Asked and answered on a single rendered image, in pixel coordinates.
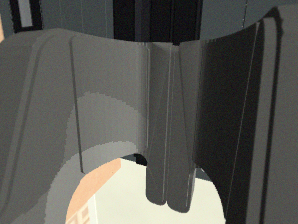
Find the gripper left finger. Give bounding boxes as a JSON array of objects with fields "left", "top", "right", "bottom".
[{"left": 0, "top": 28, "right": 176, "bottom": 224}]

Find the black storage rack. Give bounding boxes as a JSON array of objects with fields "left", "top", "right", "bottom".
[{"left": 0, "top": 0, "right": 298, "bottom": 46}]

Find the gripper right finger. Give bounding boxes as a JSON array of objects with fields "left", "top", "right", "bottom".
[{"left": 167, "top": 4, "right": 298, "bottom": 224}]

